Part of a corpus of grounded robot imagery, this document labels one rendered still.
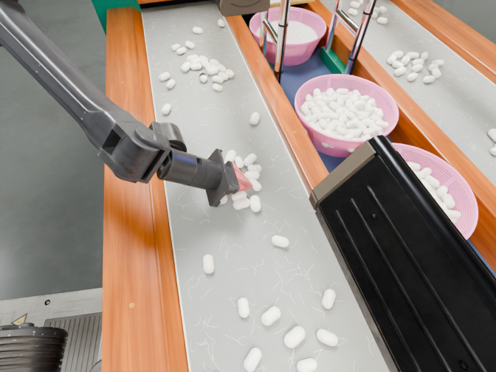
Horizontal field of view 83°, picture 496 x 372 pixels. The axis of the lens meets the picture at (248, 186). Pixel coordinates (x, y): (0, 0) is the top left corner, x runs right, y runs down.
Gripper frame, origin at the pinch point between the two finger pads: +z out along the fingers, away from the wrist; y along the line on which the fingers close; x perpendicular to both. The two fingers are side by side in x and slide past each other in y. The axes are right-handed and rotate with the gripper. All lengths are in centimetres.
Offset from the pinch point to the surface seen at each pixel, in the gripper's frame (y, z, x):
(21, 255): 42, -25, 121
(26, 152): 110, -30, 125
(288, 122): 15.1, 10.8, -10.5
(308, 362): -33.4, -0.1, 0.3
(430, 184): -9.6, 32.1, -24.3
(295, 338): -29.9, -0.9, 0.4
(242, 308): -23.3, -5.8, 5.1
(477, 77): 20, 61, -50
